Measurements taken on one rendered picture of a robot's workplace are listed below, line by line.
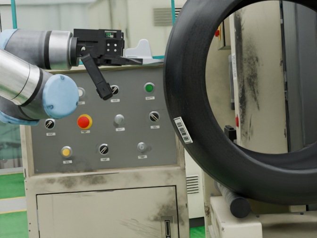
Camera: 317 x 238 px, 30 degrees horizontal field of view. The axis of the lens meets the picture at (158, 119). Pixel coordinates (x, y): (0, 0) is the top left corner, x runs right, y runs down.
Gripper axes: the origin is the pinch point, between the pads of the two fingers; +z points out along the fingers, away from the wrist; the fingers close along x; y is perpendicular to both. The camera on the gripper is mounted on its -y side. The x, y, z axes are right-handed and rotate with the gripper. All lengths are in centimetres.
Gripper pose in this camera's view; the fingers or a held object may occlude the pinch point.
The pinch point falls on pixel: (158, 63)
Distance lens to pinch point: 137.2
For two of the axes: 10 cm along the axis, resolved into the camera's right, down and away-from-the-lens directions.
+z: 10.0, 0.4, -0.1
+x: 0.1, -0.6, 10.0
